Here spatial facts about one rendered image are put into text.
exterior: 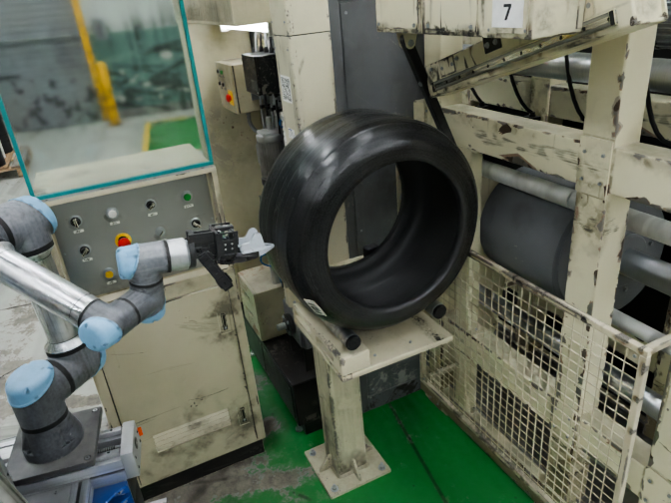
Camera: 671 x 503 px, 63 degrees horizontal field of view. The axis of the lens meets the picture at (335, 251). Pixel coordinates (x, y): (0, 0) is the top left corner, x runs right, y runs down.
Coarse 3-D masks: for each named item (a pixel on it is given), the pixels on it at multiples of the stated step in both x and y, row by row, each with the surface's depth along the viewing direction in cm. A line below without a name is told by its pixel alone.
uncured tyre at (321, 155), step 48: (288, 144) 144; (336, 144) 128; (384, 144) 128; (432, 144) 134; (288, 192) 131; (336, 192) 126; (432, 192) 168; (288, 240) 130; (384, 240) 175; (432, 240) 169; (336, 288) 136; (384, 288) 169; (432, 288) 150
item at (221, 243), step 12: (216, 228) 131; (228, 228) 132; (192, 240) 126; (204, 240) 128; (216, 240) 127; (228, 240) 129; (192, 252) 126; (204, 252) 129; (216, 252) 130; (228, 252) 131; (192, 264) 127
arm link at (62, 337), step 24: (0, 216) 128; (24, 216) 132; (48, 216) 138; (24, 240) 133; (48, 240) 138; (48, 264) 140; (48, 312) 143; (48, 336) 146; (72, 336) 148; (72, 360) 148; (96, 360) 153
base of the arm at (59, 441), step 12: (60, 420) 144; (72, 420) 148; (24, 432) 142; (36, 432) 141; (48, 432) 142; (60, 432) 144; (72, 432) 147; (24, 444) 143; (36, 444) 142; (48, 444) 142; (60, 444) 144; (72, 444) 146; (36, 456) 142; (48, 456) 142; (60, 456) 144
